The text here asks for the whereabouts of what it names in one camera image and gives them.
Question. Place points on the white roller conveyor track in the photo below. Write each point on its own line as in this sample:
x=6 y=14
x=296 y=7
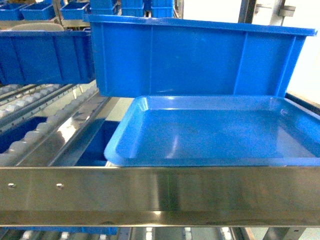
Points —
x=41 y=145

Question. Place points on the small blue background bin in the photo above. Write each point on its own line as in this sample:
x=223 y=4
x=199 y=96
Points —
x=75 y=10
x=11 y=12
x=38 y=11

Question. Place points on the left blue plastic crate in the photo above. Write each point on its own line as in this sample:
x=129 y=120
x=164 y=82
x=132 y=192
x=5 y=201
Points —
x=46 y=57

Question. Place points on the large blue plastic crate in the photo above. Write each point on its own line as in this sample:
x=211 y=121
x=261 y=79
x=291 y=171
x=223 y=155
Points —
x=139 y=56

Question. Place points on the blue plastic tray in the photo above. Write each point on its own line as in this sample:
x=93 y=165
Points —
x=207 y=131

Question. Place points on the stainless steel front rail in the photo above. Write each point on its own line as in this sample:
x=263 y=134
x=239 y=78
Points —
x=160 y=196

